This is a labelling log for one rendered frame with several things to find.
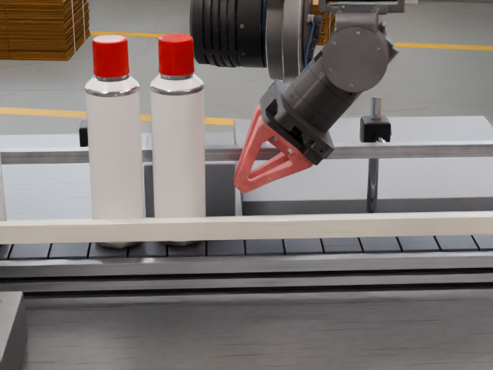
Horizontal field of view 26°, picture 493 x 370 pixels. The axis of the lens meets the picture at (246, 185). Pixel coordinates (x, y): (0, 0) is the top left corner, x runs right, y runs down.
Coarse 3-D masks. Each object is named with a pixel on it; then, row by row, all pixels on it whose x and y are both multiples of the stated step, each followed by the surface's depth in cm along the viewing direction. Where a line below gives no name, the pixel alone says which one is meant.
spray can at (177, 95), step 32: (160, 64) 100; (192, 64) 101; (160, 96) 100; (192, 96) 100; (160, 128) 101; (192, 128) 101; (160, 160) 103; (192, 160) 103; (160, 192) 104; (192, 192) 104
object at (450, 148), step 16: (336, 144) 109; (352, 144) 109; (368, 144) 109; (384, 144) 109; (400, 144) 109; (416, 144) 109; (432, 144) 109; (448, 144) 109; (464, 144) 109; (480, 144) 109; (16, 160) 107; (32, 160) 107; (48, 160) 108; (64, 160) 108; (80, 160) 108; (144, 160) 108; (208, 160) 108; (224, 160) 108; (256, 160) 109
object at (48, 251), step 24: (216, 240) 107; (240, 240) 107; (264, 240) 107; (288, 240) 107; (312, 240) 107; (336, 240) 107; (360, 240) 107; (384, 240) 107; (408, 240) 107; (432, 240) 107; (456, 240) 107; (480, 240) 107
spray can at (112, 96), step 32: (96, 64) 99; (128, 64) 101; (96, 96) 99; (128, 96) 100; (96, 128) 101; (128, 128) 101; (96, 160) 102; (128, 160) 102; (96, 192) 104; (128, 192) 103
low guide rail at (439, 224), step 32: (0, 224) 102; (32, 224) 102; (64, 224) 102; (96, 224) 102; (128, 224) 102; (160, 224) 102; (192, 224) 103; (224, 224) 103; (256, 224) 103; (288, 224) 103; (320, 224) 103; (352, 224) 103; (384, 224) 103; (416, 224) 104; (448, 224) 104; (480, 224) 104
